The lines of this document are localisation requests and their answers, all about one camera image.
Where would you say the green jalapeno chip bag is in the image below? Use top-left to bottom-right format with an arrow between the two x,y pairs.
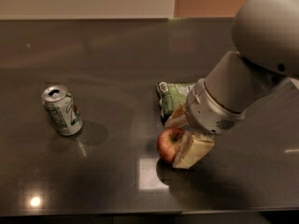
156,81 -> 194,120

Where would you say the red apple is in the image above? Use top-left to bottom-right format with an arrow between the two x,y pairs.
157,128 -> 185,164

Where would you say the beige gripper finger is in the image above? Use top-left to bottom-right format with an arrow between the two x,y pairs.
164,105 -> 188,128
172,131 -> 215,169

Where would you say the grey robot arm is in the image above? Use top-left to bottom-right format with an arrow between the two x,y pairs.
157,0 -> 299,169

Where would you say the silver green soda can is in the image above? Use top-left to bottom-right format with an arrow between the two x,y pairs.
41,85 -> 83,136

